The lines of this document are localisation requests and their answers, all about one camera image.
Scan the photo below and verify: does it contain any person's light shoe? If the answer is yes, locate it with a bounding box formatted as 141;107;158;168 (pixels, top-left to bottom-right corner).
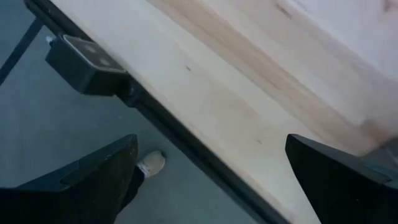
136;150;167;179

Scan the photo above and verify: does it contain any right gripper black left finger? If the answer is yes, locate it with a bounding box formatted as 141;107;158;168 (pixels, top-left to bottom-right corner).
0;133;139;224

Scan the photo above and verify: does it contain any black clamp block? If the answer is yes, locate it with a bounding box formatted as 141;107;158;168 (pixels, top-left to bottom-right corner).
45;34;131;96

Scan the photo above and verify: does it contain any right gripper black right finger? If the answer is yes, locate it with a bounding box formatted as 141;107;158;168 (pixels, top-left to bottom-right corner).
284;133;398;224

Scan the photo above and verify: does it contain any black table frame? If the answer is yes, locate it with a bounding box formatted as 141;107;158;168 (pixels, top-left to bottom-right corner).
24;0;290;224

